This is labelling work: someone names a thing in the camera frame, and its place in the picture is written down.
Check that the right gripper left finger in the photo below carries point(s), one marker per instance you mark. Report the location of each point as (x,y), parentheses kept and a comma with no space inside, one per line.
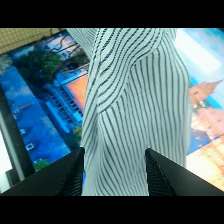
(56,180)

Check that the black and white striped shirt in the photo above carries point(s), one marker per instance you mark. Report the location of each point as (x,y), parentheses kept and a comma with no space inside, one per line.
(140,110)

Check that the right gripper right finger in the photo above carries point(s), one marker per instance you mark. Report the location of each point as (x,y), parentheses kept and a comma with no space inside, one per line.
(173,181)

